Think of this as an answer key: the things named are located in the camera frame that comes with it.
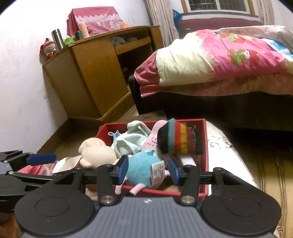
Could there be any grey cloth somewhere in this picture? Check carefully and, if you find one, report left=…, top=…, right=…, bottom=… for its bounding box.
left=111, top=36, right=128, bottom=45

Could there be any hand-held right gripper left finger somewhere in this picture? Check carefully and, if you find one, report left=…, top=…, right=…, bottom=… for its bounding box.
left=51, top=156, right=129, bottom=206

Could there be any red white snowman doll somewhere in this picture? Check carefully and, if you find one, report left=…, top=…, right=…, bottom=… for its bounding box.
left=40, top=38, right=58, bottom=59

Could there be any light blue cloth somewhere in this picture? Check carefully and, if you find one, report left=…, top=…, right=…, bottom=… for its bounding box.
left=108, top=130, right=121, bottom=144

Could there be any steel thermos flask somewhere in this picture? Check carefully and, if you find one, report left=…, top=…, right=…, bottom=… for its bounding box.
left=51, top=29, right=65, bottom=50

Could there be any pink strawberry print quilt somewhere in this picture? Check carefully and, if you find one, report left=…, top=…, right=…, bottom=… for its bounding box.
left=133, top=25, right=293, bottom=99

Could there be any pink plastic bag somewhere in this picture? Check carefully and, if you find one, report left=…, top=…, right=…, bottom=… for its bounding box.
left=17, top=163, right=56, bottom=177

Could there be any beige mouse plush toy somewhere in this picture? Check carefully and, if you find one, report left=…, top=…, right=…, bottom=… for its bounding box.
left=78, top=137, right=120, bottom=170

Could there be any blue plastic bag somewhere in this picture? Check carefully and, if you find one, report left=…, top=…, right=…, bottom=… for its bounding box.
left=172, top=9, right=184, bottom=31

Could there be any blue white pillow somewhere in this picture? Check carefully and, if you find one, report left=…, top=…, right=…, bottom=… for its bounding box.
left=262, top=38, right=293, bottom=56

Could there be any barred window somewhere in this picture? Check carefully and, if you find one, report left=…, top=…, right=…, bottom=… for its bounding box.
left=180, top=0, right=255, bottom=16

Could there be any pink pig plush blue dress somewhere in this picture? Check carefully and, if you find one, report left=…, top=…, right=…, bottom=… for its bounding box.
left=114, top=120, right=172, bottom=198

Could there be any peach cylinder bottle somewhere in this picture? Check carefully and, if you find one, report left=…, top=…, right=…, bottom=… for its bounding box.
left=78, top=22, right=90, bottom=38

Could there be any light green towel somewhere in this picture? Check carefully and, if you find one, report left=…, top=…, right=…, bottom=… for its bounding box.
left=111, top=120, right=152, bottom=159

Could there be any red cardboard box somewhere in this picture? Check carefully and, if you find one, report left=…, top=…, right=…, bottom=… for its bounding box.
left=95, top=118, right=210, bottom=199

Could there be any wooden cabinet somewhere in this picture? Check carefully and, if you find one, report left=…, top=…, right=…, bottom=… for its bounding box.
left=43, top=25, right=163, bottom=123

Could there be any striped knitted pouch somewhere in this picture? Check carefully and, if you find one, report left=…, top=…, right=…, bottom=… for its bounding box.
left=157, top=118, right=205, bottom=159

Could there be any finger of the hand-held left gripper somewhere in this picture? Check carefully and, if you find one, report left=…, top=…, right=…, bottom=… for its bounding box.
left=0, top=170, right=56, bottom=202
left=0, top=150, right=57, bottom=171

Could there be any dark red headboard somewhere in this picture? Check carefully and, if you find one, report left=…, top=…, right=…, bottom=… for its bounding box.
left=178, top=19, right=264, bottom=39

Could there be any pink cloth covered box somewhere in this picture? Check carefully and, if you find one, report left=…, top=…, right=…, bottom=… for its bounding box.
left=67, top=8, right=124, bottom=36

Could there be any shiny floral tablecloth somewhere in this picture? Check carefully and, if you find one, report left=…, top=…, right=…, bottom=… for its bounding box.
left=53, top=120, right=281, bottom=238

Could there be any beige curtain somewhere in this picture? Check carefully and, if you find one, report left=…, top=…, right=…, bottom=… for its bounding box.
left=255, top=0, right=275, bottom=26
left=146, top=0, right=184, bottom=47

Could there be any black bed frame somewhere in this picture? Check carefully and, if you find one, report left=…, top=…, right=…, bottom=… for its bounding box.
left=128, top=75, right=293, bottom=133

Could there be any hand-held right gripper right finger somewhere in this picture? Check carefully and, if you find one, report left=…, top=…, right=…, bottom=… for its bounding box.
left=168, top=157, right=249, bottom=206

